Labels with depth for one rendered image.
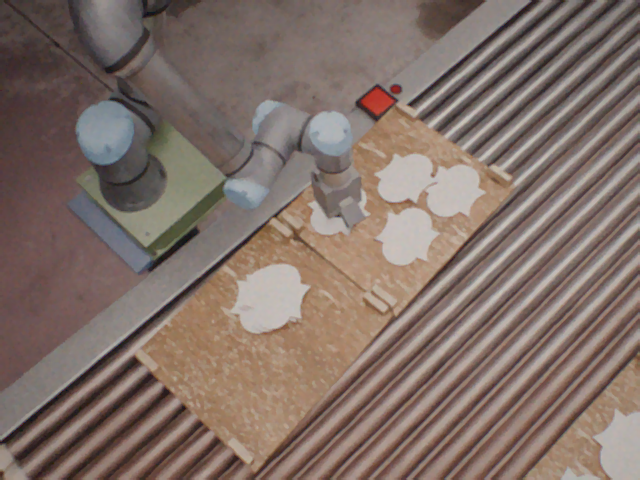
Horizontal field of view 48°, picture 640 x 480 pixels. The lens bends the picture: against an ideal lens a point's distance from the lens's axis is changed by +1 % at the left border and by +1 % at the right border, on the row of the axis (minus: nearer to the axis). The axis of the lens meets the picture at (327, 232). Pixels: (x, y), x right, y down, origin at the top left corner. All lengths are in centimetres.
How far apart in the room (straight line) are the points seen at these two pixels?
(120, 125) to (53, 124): 167
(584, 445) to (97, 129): 111
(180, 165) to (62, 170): 136
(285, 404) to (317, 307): 21
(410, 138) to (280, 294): 49
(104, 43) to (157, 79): 10
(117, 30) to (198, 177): 58
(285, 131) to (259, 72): 174
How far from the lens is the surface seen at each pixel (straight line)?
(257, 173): 131
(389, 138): 170
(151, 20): 134
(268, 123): 137
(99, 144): 151
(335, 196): 147
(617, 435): 148
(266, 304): 148
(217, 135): 126
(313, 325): 149
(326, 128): 132
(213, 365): 149
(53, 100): 325
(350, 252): 155
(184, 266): 161
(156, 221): 165
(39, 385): 162
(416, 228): 156
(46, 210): 295
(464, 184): 163
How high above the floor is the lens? 232
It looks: 62 degrees down
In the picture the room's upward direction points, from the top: 8 degrees counter-clockwise
